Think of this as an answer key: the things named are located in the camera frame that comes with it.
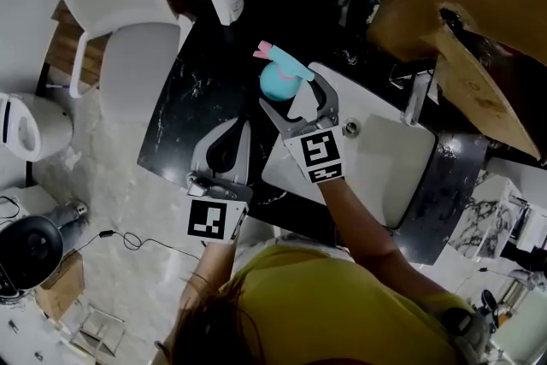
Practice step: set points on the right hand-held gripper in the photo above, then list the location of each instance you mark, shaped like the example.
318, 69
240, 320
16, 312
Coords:
320, 154

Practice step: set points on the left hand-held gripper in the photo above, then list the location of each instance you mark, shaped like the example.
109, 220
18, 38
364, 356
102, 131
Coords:
207, 218

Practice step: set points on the teal spray bottle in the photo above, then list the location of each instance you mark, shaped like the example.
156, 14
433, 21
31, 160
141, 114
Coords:
275, 83

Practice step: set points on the person's left forearm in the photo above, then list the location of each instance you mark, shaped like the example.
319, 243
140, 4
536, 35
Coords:
209, 269

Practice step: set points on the person's right forearm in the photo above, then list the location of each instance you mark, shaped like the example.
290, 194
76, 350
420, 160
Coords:
363, 235

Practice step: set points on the metal sink drain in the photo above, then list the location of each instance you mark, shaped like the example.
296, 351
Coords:
351, 127

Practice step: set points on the black marble vanity table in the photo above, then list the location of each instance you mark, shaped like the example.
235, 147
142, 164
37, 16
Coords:
205, 98

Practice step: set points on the white sink basin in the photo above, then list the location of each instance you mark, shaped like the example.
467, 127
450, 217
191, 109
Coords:
384, 166

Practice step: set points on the metal faucet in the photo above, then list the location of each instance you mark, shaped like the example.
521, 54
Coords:
416, 98

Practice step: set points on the thin wrist band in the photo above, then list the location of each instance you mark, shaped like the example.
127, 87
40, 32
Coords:
197, 280

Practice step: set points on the white office chair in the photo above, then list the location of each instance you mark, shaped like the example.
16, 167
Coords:
137, 64

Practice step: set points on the white toilet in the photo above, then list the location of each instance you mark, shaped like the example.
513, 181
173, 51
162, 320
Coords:
47, 128

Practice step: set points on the person's yellow shirt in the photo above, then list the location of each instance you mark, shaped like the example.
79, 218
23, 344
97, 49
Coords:
325, 312

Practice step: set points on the wooden platform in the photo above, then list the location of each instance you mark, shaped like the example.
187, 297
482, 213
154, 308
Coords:
64, 47

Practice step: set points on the large open cardboard box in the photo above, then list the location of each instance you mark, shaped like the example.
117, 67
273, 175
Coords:
478, 4

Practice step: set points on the small closed cardboard box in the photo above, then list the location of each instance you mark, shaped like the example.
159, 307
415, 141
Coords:
64, 290

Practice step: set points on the white marble pattern cabinet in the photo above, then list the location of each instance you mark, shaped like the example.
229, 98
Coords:
487, 218

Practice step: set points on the metal frame stool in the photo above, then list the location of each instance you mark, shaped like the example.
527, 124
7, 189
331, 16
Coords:
98, 333

